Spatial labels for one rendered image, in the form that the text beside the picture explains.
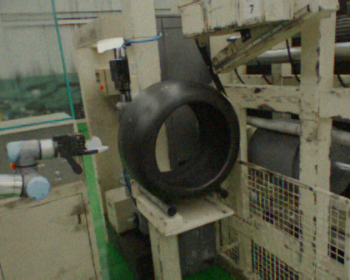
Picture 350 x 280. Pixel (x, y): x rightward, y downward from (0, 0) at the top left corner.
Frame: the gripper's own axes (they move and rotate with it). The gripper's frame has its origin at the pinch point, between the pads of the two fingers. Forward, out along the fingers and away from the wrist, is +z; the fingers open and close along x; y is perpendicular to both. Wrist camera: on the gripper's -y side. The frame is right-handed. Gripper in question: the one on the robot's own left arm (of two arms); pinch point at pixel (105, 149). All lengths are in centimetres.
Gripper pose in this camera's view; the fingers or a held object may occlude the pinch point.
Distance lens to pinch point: 136.3
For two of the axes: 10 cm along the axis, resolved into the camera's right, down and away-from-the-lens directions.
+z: 8.9, -0.8, 4.5
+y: 0.2, -9.8, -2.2
